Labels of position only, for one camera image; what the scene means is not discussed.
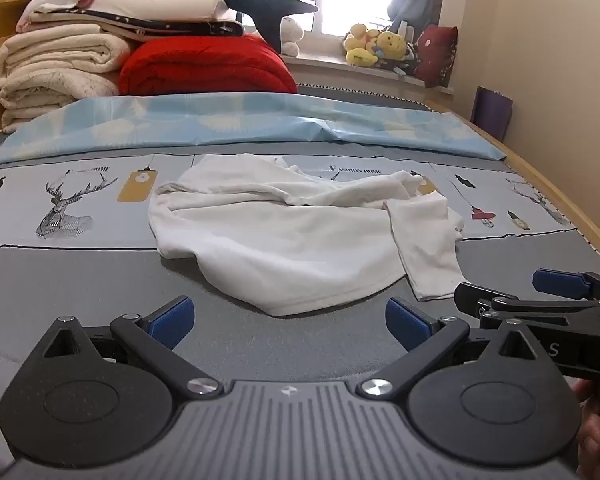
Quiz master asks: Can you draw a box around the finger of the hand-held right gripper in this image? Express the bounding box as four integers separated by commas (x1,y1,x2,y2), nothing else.
533,268,600,307
454,282,600,331

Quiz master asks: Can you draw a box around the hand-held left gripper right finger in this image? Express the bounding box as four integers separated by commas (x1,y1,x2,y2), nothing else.
356,297,556,401

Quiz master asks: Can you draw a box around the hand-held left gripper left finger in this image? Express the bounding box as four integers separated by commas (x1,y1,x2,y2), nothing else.
22,296,224,397

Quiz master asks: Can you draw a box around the white t-shirt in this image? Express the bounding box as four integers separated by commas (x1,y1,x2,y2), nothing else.
148,153,466,317

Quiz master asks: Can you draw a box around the grey printed bed sheet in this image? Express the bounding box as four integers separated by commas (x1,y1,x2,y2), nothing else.
0,85,600,396

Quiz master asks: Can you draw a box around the purple board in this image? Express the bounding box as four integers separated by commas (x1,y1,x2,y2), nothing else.
471,86,515,142

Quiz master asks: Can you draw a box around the light blue patterned sheet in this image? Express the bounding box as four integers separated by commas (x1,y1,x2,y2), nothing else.
0,92,508,167

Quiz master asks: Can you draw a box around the dark red cushion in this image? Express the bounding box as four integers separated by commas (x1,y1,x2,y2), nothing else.
416,24,458,89

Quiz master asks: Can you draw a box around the dark patterned plush toy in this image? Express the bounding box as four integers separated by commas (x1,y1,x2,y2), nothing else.
380,42,422,77

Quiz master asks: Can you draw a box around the red folded quilt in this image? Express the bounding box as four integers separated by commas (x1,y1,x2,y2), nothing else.
118,33,298,97

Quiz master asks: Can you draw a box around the yellow duck plush toy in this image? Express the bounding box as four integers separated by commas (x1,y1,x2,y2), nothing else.
376,31,409,62

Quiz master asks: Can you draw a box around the window sill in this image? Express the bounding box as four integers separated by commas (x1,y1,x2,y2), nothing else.
281,35,454,97

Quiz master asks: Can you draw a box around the cream folded blanket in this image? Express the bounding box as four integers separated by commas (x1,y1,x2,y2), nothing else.
0,22,136,134

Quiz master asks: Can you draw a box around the white plush toy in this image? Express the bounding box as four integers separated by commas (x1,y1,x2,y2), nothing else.
278,16,305,57

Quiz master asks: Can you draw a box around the white folded quilt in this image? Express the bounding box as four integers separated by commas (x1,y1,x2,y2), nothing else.
27,0,231,25

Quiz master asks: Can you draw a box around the wooden bed frame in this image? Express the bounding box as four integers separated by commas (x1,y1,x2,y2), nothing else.
420,99,600,281

